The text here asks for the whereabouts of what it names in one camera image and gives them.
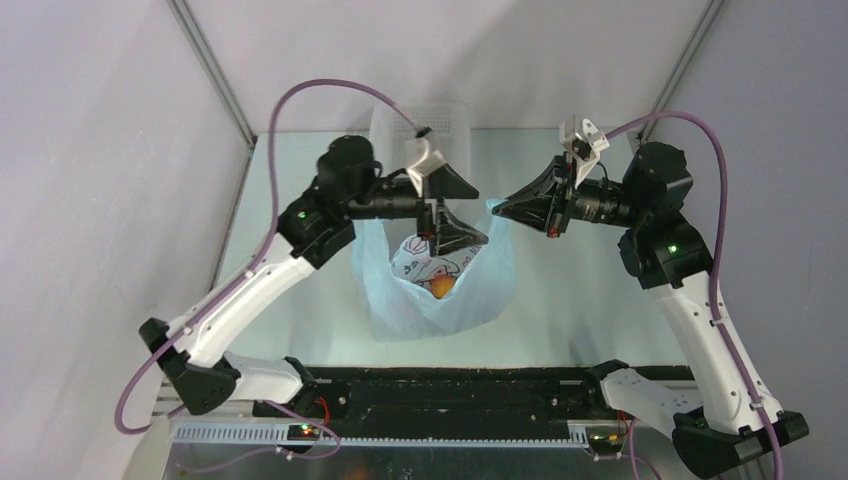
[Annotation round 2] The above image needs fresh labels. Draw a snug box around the orange fake peach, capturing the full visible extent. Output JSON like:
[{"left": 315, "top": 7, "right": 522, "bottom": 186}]
[{"left": 430, "top": 275, "right": 457, "bottom": 299}]

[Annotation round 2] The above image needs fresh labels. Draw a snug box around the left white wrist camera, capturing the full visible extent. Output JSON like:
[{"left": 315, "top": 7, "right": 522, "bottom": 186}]
[{"left": 404, "top": 127, "right": 446, "bottom": 198}]

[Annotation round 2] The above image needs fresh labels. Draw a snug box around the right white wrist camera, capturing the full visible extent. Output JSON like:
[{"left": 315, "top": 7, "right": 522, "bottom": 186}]
[{"left": 559, "top": 116, "right": 609, "bottom": 187}]

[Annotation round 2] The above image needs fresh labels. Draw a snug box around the left aluminium frame post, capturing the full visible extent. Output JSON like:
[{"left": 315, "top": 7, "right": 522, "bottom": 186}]
[{"left": 166, "top": 0, "right": 257, "bottom": 149}]

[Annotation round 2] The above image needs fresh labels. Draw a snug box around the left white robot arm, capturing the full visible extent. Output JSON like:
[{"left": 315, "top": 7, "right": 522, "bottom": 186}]
[{"left": 139, "top": 132, "right": 488, "bottom": 417}]

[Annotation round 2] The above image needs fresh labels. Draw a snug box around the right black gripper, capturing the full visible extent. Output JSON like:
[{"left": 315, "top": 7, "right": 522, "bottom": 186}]
[{"left": 492, "top": 151, "right": 646, "bottom": 239}]

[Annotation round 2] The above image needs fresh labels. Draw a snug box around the aluminium frame post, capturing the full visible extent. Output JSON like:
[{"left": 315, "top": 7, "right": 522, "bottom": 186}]
[
  {"left": 166, "top": 0, "right": 257, "bottom": 149},
  {"left": 650, "top": 0, "right": 727, "bottom": 113}
]

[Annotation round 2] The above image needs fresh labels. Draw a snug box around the white perforated plastic basket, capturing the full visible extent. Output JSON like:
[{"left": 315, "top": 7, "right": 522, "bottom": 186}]
[{"left": 368, "top": 100, "right": 472, "bottom": 182}]

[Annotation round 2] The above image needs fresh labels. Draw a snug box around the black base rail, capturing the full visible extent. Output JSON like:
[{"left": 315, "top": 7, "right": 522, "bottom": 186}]
[{"left": 285, "top": 367, "right": 617, "bottom": 441}]

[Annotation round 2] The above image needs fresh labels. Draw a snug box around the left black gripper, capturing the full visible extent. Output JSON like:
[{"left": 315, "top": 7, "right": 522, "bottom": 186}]
[{"left": 344, "top": 163, "right": 487, "bottom": 255}]

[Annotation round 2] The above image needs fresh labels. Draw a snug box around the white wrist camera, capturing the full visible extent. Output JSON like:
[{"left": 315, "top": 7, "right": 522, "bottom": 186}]
[
  {"left": 404, "top": 127, "right": 446, "bottom": 198},
  {"left": 559, "top": 116, "right": 609, "bottom": 187}
]

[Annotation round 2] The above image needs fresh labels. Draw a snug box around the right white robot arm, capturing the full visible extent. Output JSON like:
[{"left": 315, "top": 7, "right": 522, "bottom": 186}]
[{"left": 493, "top": 142, "right": 809, "bottom": 479}]

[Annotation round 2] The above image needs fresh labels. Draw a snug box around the light blue plastic bag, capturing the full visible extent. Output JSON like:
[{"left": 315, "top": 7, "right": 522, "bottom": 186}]
[{"left": 351, "top": 199, "right": 517, "bottom": 342}]

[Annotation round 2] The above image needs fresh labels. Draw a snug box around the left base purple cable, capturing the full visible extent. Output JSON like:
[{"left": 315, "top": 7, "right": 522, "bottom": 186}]
[{"left": 178, "top": 397, "right": 343, "bottom": 476}]

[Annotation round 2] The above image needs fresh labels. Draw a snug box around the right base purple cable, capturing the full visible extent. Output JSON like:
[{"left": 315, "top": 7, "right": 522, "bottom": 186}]
[{"left": 586, "top": 417, "right": 664, "bottom": 480}]

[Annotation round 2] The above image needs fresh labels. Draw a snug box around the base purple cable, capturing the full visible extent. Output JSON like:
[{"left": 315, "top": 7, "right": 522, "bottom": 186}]
[
  {"left": 178, "top": 397, "right": 343, "bottom": 476},
  {"left": 586, "top": 417, "right": 664, "bottom": 480}
]

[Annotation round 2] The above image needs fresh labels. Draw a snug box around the right aluminium frame post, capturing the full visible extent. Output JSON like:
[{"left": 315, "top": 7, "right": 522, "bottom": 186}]
[{"left": 650, "top": 0, "right": 727, "bottom": 113}]

